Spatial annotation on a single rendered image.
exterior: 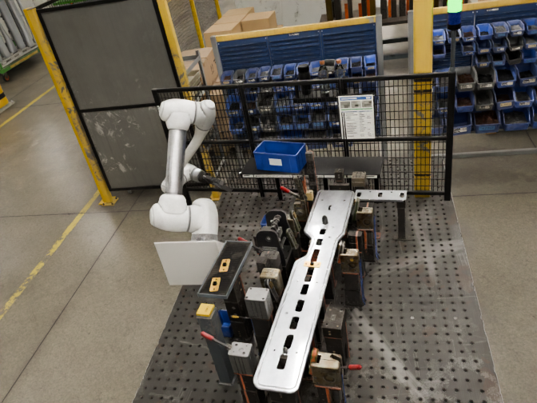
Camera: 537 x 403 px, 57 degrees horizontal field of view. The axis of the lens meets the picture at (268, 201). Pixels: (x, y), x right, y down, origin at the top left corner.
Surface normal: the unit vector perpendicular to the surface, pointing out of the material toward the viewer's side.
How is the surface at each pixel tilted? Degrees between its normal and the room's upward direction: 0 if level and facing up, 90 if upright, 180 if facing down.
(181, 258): 90
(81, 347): 0
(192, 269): 90
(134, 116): 89
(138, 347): 0
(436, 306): 0
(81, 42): 90
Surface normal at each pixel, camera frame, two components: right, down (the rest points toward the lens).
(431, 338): -0.16, -0.82
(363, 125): -0.27, 0.57
